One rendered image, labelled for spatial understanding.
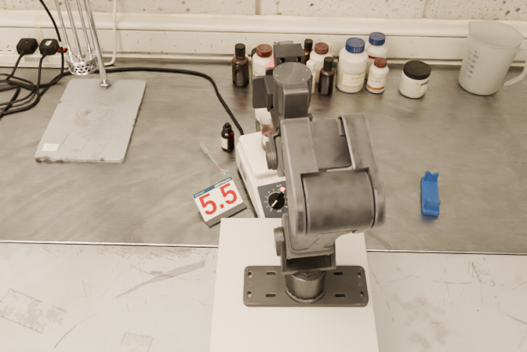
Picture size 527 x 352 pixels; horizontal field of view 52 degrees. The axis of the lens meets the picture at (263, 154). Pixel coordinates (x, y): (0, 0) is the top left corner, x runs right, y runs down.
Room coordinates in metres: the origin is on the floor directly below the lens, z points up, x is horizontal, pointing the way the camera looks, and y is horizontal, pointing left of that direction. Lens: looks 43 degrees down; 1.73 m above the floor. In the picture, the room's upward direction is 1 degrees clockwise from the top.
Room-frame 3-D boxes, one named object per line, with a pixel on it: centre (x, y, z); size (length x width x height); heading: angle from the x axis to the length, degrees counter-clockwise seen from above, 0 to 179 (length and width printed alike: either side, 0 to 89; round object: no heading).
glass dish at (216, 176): (0.80, 0.09, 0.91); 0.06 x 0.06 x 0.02
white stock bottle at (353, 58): (1.16, -0.22, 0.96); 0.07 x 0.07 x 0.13
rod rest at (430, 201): (0.76, -0.35, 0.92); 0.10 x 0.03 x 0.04; 170
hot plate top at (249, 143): (0.81, -0.02, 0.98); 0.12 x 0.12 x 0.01; 18
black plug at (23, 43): (1.22, 0.63, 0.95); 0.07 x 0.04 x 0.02; 0
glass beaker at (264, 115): (0.82, -0.02, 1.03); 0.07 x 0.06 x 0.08; 7
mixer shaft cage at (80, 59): (1.01, 0.41, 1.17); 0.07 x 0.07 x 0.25
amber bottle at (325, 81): (1.13, -0.16, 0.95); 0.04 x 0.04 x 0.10
